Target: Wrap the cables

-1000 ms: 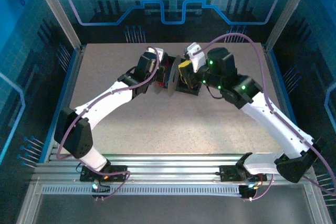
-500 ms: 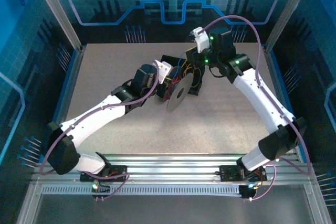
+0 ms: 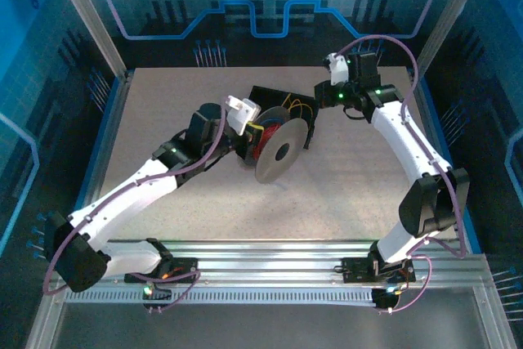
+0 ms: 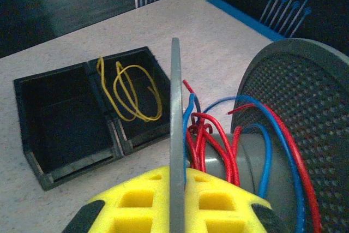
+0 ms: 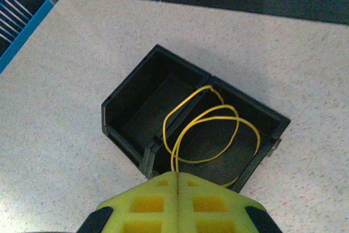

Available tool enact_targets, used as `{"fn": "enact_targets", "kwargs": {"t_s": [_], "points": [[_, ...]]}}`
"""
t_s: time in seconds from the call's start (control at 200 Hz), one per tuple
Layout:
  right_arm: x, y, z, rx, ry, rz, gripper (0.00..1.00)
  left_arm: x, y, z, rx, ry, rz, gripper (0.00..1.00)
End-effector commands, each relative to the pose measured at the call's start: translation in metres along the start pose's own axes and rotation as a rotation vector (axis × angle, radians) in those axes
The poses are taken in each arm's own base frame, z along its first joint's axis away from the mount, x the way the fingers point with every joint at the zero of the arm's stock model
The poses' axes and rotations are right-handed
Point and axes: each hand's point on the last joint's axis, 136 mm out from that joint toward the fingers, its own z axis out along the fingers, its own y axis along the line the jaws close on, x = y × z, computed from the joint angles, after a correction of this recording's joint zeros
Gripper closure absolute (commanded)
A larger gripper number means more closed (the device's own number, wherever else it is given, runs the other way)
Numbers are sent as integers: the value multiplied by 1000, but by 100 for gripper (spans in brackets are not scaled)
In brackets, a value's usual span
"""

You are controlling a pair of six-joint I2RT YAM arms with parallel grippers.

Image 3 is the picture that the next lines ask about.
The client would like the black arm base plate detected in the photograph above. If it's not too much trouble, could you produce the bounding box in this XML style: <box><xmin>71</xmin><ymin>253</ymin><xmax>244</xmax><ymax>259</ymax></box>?
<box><xmin>341</xmin><ymin>257</ymin><xmax>417</xmax><ymax>284</ymax></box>
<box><xmin>124</xmin><ymin>257</ymin><xmax>200</xmax><ymax>284</ymax></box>

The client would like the red cable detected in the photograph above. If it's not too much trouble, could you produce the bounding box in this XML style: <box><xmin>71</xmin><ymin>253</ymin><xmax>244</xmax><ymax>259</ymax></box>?
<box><xmin>252</xmin><ymin>121</ymin><xmax>284</xmax><ymax>161</ymax></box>

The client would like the black two-compartment tray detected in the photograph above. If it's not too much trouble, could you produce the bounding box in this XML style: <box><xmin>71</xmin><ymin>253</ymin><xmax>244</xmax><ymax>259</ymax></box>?
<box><xmin>248</xmin><ymin>85</ymin><xmax>320</xmax><ymax>150</ymax></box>

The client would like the yellow cable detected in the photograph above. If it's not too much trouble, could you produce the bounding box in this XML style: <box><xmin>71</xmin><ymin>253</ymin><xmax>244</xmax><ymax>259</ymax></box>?
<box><xmin>283</xmin><ymin>93</ymin><xmax>315</xmax><ymax>121</ymax></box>

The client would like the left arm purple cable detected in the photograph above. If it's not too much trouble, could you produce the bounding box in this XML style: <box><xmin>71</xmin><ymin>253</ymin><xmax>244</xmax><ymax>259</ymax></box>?
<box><xmin>42</xmin><ymin>104</ymin><xmax>203</xmax><ymax>313</ymax></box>

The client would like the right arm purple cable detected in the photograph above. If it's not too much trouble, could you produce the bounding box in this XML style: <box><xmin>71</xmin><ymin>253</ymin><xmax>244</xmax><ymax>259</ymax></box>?
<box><xmin>333</xmin><ymin>34</ymin><xmax>470</xmax><ymax>315</ymax></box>

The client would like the grey slotted cable duct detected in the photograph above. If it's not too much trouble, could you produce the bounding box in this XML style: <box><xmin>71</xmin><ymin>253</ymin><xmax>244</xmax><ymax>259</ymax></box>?
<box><xmin>65</xmin><ymin>287</ymin><xmax>379</xmax><ymax>307</ymax></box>

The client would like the grey perforated cable spool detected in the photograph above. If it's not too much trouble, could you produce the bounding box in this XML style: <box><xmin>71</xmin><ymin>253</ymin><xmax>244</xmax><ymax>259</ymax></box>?
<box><xmin>235</xmin><ymin>105</ymin><xmax>311</xmax><ymax>185</ymax></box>

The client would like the black controller board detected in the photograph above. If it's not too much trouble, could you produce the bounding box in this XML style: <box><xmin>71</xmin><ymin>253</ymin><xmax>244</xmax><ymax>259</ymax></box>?
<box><xmin>141</xmin><ymin>281</ymin><xmax>173</xmax><ymax>305</ymax></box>
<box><xmin>372</xmin><ymin>287</ymin><xmax>404</xmax><ymax>311</ymax></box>

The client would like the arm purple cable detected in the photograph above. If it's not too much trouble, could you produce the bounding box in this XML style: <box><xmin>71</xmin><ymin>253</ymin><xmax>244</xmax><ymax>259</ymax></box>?
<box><xmin>42</xmin><ymin>104</ymin><xmax>203</xmax><ymax>313</ymax></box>
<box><xmin>333</xmin><ymin>34</ymin><xmax>470</xmax><ymax>315</ymax></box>

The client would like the aluminium frame post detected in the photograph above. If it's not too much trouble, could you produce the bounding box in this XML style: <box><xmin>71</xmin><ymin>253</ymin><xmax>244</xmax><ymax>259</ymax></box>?
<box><xmin>411</xmin><ymin>0</ymin><xmax>490</xmax><ymax>80</ymax></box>
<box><xmin>45</xmin><ymin>0</ymin><xmax>134</xmax><ymax>80</ymax></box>

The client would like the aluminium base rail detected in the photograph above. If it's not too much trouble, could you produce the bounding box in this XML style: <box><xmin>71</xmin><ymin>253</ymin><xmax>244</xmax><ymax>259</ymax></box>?
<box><xmin>47</xmin><ymin>238</ymin><xmax>491</xmax><ymax>291</ymax></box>

